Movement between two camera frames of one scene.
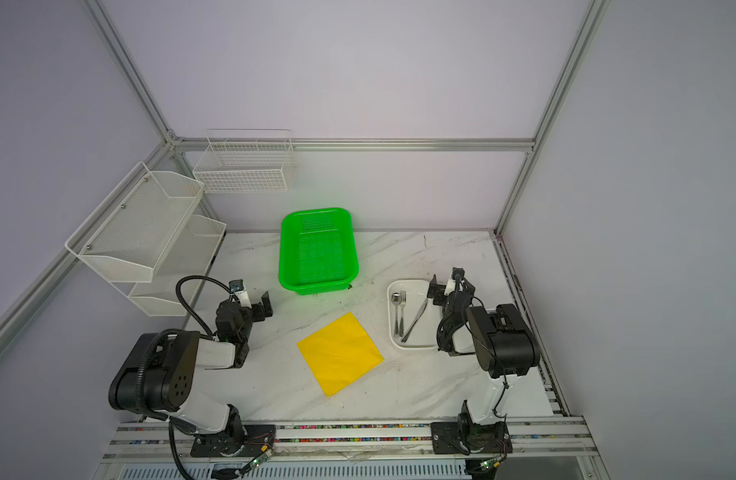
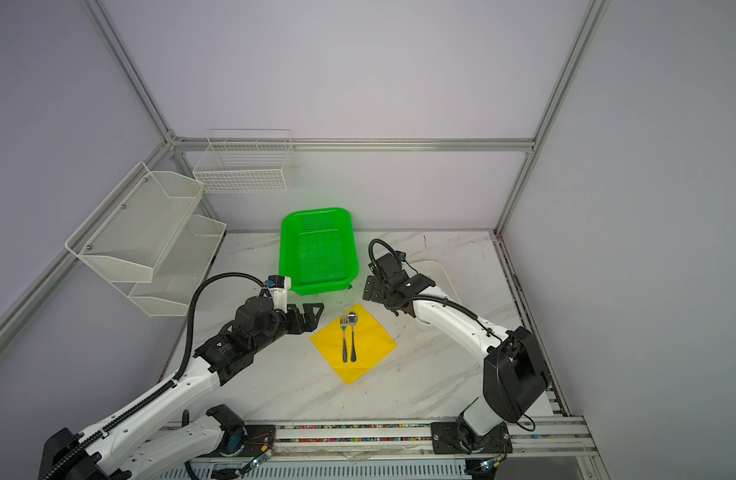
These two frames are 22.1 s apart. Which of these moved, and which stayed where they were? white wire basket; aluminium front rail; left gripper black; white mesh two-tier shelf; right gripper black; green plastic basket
Moved: right gripper black; left gripper black
Stayed: aluminium front rail; white wire basket; green plastic basket; white mesh two-tier shelf
